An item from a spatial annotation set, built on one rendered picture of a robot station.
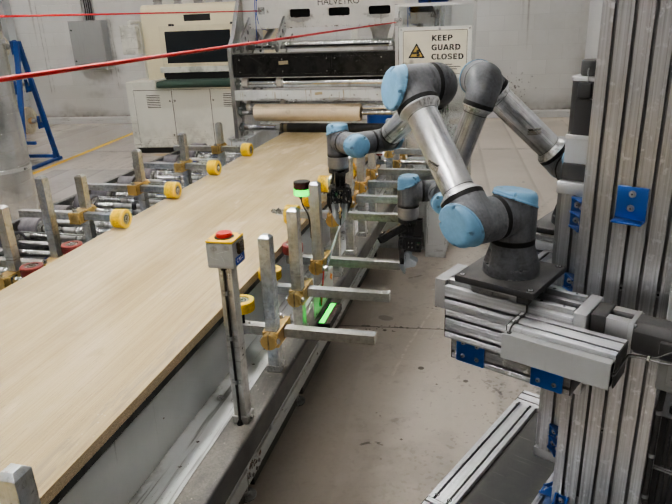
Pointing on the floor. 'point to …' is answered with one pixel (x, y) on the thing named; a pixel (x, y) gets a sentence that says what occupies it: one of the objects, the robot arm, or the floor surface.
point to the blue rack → (35, 101)
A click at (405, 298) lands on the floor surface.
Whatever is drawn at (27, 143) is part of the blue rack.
